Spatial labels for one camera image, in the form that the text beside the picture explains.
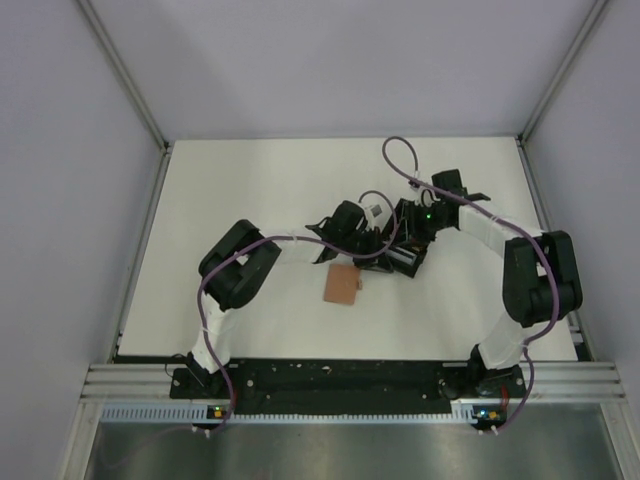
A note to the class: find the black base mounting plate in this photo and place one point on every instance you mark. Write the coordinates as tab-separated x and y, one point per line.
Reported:
345	387

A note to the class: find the aluminium frame post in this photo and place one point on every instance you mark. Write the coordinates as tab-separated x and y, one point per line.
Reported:
121	72
588	28

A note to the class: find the black plastic card box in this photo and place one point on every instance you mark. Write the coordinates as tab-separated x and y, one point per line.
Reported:
419	248

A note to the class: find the left aluminium frame post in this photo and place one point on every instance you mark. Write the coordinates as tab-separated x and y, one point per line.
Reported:
121	72

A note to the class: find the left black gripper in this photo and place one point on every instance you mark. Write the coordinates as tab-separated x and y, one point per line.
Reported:
379	262

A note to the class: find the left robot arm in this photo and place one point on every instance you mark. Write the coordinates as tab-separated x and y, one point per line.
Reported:
234	270

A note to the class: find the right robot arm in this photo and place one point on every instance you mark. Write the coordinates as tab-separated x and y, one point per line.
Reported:
540	278

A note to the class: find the grey slotted cable duct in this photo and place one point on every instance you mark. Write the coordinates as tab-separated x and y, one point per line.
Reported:
210	415

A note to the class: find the brown leather card holder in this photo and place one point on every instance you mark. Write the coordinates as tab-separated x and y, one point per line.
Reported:
343	282

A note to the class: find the aluminium front rail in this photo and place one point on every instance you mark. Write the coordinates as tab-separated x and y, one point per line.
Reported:
554	382

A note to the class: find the shiny metal sheet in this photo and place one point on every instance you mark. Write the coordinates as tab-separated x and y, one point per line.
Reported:
545	442

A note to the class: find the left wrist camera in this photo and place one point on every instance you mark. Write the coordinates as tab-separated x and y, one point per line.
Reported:
372	212

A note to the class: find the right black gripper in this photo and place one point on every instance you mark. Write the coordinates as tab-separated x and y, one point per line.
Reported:
408	229

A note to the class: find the right aluminium frame post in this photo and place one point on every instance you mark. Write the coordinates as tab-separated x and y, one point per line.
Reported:
588	28

